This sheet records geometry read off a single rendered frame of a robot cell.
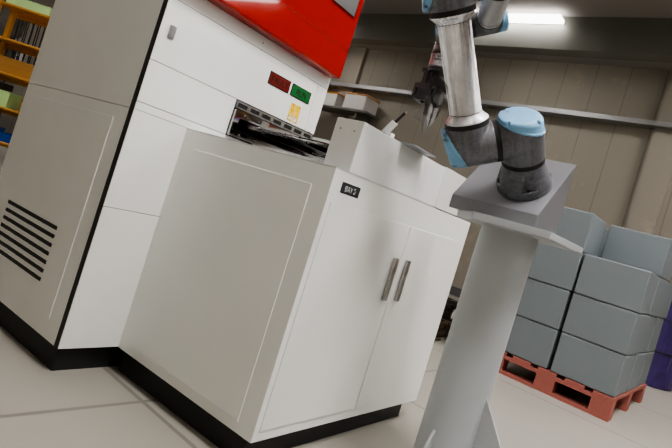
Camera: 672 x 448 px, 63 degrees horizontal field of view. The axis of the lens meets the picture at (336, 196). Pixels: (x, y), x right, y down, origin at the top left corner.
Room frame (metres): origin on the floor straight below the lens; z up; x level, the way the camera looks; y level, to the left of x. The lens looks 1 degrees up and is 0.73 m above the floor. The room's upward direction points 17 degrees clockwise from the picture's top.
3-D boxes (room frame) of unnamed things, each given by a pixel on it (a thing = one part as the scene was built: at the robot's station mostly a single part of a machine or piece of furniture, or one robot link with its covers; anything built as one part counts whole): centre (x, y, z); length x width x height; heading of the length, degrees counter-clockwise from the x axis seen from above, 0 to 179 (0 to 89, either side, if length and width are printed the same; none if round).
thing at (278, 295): (1.97, -0.02, 0.41); 0.96 x 0.64 x 0.82; 144
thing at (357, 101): (8.97, 0.06, 2.41); 0.47 x 0.39 x 0.27; 51
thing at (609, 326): (3.85, -1.94, 0.58); 1.20 x 0.77 x 1.15; 141
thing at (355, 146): (1.70, -0.14, 0.89); 0.55 x 0.09 x 0.14; 144
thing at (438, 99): (1.82, -0.19, 1.20); 0.09 x 0.08 x 0.12; 53
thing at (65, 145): (2.15, 0.69, 0.41); 0.82 x 0.70 x 0.82; 144
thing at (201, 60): (1.95, 0.41, 1.02); 0.81 x 0.03 x 0.40; 144
